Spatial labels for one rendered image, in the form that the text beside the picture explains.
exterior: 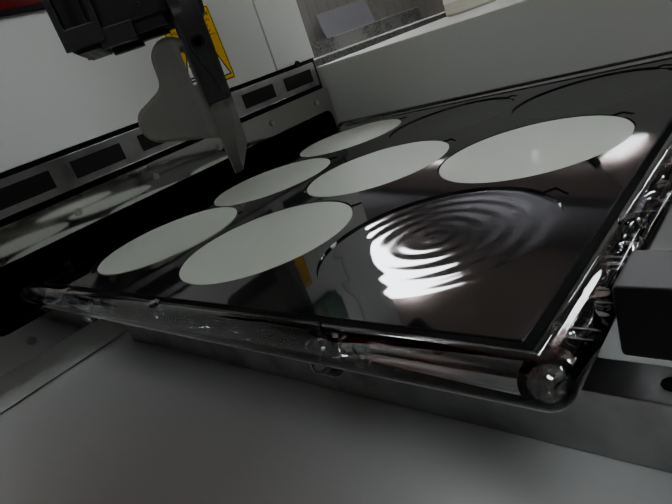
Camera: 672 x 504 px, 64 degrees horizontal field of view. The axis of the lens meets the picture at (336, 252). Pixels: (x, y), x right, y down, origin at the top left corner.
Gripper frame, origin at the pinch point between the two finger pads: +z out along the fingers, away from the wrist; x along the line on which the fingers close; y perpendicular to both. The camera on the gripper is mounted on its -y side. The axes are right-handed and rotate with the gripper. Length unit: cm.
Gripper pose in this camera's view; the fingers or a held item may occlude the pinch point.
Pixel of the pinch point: (242, 150)
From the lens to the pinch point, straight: 38.0
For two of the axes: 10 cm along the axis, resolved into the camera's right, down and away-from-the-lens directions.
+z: 3.2, 8.8, 3.4
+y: -9.2, 3.8, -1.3
